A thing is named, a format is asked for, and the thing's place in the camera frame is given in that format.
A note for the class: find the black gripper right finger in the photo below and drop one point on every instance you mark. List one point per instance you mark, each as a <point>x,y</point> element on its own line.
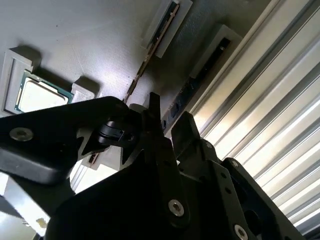
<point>215,165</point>

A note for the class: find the blue RAM stick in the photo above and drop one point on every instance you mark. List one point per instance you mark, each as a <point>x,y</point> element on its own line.
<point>176,106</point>

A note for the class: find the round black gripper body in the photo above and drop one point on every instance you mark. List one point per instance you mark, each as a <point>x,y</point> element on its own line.
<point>112,212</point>

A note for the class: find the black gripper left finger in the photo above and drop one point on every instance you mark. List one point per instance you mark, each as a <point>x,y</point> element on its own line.
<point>50,140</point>

